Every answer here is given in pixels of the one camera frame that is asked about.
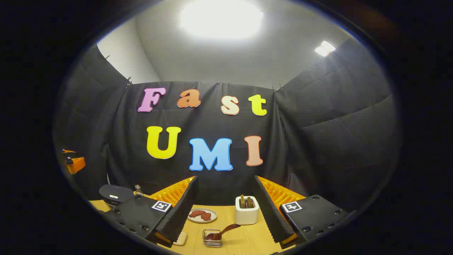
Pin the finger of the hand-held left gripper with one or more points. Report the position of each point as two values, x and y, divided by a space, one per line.
76 163

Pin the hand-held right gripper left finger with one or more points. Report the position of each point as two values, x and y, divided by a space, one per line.
180 216

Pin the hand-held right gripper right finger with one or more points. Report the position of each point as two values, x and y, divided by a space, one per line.
270 216

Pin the brown wooden spoon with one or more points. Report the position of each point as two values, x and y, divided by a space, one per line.
226 229

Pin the black and silver rice cooker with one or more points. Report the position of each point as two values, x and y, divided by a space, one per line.
120 191

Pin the red meat slice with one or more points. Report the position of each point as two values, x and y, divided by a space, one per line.
196 213
206 216

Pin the small cream dish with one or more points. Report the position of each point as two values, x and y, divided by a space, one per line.
180 239

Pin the white toaster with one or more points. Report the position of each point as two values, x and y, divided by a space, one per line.
246 216

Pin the brown toast slice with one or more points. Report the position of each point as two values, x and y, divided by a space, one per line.
242 202
250 202

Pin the white round plate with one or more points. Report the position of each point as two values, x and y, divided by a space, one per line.
213 216

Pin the small glass bottle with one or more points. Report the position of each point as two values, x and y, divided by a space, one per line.
138 190

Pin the black backdrop cloth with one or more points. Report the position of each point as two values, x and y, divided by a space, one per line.
311 148

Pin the small ceiling light panel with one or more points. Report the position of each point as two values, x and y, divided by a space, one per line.
325 48

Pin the large ceiling light panel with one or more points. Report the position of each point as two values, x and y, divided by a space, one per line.
221 17

